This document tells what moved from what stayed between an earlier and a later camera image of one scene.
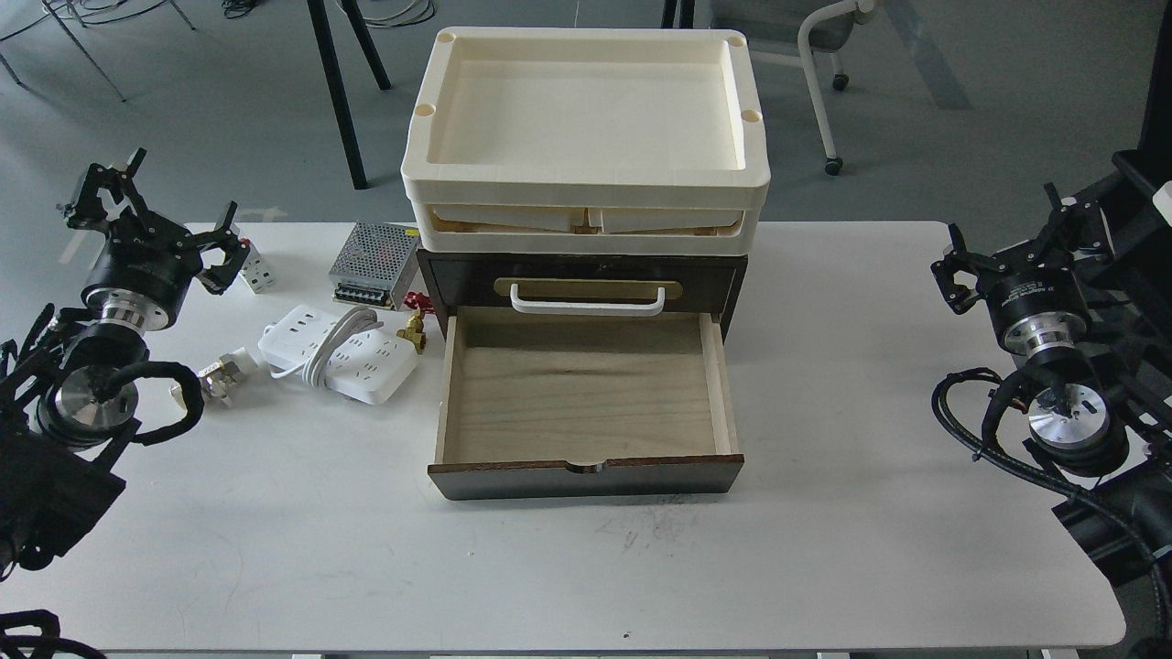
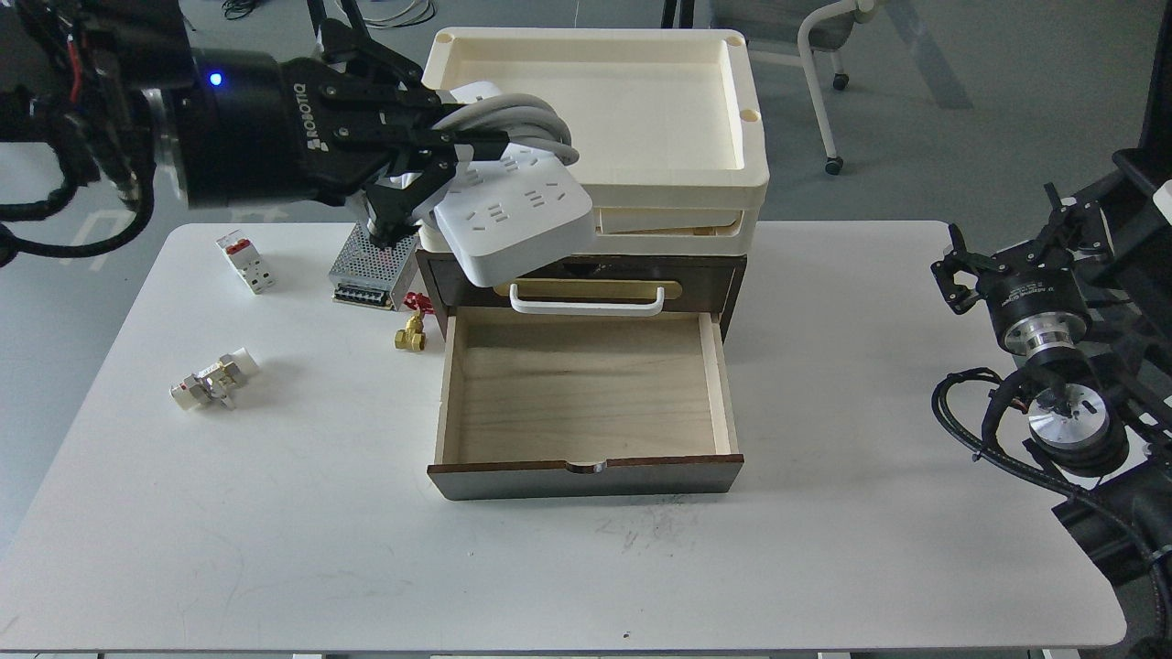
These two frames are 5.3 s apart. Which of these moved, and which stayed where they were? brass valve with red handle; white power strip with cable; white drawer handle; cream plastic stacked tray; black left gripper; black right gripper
Moved: black left gripper; white power strip with cable
Stayed: black right gripper; cream plastic stacked tray; white drawer handle; brass valve with red handle
